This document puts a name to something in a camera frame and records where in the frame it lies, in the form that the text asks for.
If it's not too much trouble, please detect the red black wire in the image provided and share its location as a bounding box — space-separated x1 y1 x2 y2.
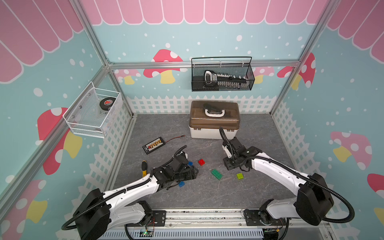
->
164 135 186 145

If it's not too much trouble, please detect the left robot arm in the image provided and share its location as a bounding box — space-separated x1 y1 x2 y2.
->
61 150 199 240

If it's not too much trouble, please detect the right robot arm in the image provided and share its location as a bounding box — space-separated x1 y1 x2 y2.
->
223 137 355 226

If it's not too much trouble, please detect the black charger board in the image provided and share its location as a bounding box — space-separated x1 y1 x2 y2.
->
143 137 166 155

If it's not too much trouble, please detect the green circuit board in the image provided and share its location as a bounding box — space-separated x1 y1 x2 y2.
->
139 230 154 238

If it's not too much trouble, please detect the red lego brick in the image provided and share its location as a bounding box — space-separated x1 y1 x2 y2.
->
198 159 205 166

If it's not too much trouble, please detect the black wire wall basket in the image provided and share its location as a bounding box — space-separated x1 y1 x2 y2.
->
191 57 255 92

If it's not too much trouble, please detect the black tape roll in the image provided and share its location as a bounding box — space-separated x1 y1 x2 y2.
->
99 97 116 111

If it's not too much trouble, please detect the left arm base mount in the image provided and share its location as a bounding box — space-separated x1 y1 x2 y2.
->
127 211 167 227

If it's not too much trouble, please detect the screwdriver bit set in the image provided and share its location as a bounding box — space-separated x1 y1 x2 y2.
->
204 71 249 90

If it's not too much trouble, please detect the brown lid storage box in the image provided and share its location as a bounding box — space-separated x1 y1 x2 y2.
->
189 101 241 140

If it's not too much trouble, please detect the yellow handled screwdriver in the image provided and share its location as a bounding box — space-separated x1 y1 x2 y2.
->
141 161 148 177

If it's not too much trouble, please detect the dark green lego brick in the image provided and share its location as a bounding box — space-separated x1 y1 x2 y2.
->
211 169 223 180

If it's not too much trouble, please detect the white wire wall basket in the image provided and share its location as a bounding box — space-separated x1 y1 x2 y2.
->
63 82 123 139

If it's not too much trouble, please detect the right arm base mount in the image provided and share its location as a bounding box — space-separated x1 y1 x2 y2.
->
243 209 286 227

